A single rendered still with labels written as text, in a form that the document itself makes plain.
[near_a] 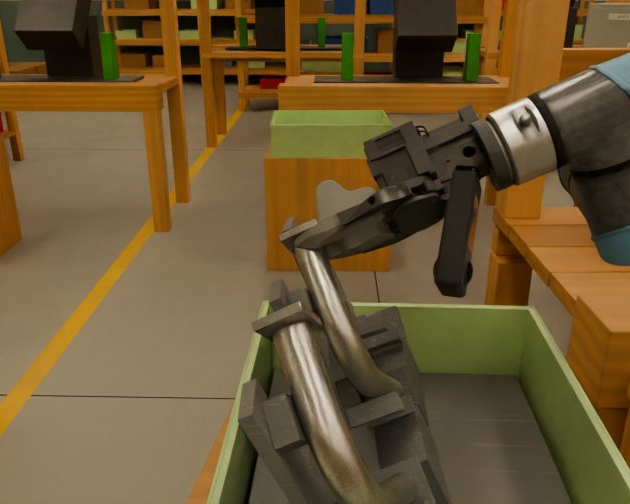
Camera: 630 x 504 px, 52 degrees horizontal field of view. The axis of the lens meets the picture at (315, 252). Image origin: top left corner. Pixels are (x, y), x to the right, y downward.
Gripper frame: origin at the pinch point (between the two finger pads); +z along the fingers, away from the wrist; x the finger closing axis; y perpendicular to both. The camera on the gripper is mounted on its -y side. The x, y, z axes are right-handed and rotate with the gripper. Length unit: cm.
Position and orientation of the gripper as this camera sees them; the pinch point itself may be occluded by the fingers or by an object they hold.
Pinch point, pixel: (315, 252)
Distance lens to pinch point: 64.3
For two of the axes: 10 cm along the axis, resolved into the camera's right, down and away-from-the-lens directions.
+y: -3.0, -8.6, 4.1
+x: -2.9, -3.3, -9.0
